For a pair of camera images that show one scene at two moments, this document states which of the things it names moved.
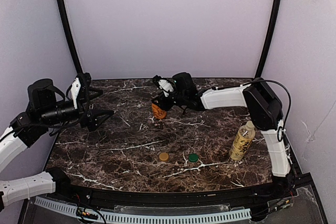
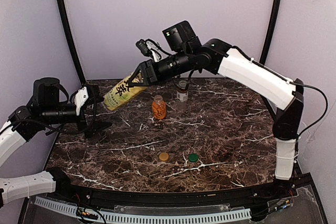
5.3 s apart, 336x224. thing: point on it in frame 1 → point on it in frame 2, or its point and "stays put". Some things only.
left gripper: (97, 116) → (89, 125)
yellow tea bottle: (243, 140) → (121, 94)
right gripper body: (163, 99) → (151, 72)
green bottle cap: (193, 157) stays put
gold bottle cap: (164, 156) stays put
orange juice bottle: (159, 113) stays put
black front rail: (62, 184) stays put
